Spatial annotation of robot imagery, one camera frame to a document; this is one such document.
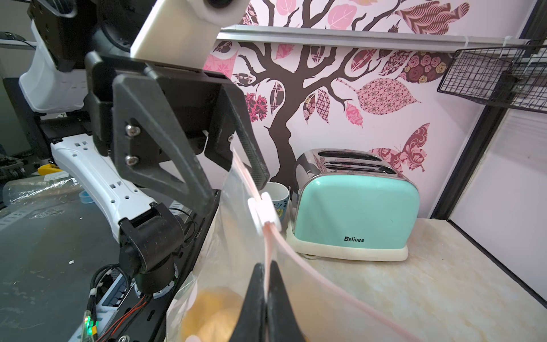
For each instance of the mint green toaster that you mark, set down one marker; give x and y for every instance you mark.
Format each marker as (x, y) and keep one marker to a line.
(351, 205)

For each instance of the black wire basket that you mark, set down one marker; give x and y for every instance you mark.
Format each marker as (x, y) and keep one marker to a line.
(511, 77)

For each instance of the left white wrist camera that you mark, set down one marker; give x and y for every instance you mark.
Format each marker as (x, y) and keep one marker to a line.
(183, 32)

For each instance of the aluminium frame bar left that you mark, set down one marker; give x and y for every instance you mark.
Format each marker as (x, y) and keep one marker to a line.
(361, 39)

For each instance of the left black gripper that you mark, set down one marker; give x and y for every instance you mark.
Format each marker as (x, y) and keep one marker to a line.
(156, 117)

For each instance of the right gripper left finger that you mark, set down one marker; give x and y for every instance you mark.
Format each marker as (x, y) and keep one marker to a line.
(251, 324)

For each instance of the orange potato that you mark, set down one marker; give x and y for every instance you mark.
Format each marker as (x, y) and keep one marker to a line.
(212, 316)

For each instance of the blue floral mug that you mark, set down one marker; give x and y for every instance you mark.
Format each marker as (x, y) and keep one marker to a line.
(279, 195)

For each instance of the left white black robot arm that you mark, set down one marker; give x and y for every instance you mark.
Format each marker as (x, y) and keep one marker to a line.
(65, 32)

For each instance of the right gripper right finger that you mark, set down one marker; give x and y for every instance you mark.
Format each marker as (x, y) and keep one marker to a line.
(281, 322)

